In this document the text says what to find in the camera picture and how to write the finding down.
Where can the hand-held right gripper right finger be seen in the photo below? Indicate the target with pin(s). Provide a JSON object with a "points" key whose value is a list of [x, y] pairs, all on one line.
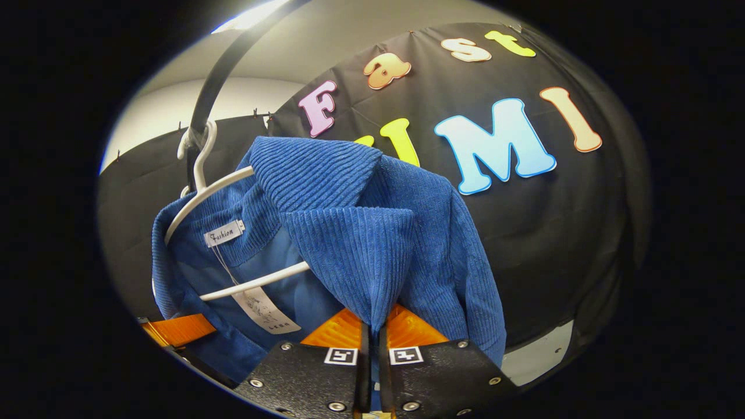
{"points": [[442, 378]]}

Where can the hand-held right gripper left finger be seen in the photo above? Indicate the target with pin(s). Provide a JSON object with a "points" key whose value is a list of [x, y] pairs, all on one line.
{"points": [[308, 378]]}

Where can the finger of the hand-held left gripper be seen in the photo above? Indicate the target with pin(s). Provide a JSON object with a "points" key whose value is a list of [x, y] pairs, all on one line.
{"points": [[180, 330]]}

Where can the white plastic clothes hanger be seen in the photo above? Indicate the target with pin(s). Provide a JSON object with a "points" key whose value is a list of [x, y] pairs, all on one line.
{"points": [[201, 195], [183, 145]]}

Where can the black metal clothes rack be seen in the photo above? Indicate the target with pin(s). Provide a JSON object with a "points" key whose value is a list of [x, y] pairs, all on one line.
{"points": [[221, 70]]}

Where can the black backdrop cloth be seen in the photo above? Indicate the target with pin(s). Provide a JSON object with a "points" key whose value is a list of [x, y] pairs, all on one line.
{"points": [[524, 244]]}

